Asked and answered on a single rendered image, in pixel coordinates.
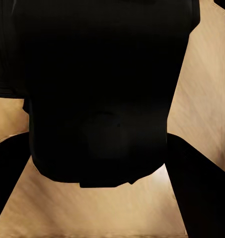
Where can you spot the digital camera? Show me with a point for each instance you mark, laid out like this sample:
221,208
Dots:
98,79

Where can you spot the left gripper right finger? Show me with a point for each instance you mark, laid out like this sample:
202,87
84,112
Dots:
199,188

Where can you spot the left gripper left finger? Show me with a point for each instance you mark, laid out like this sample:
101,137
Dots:
14,155

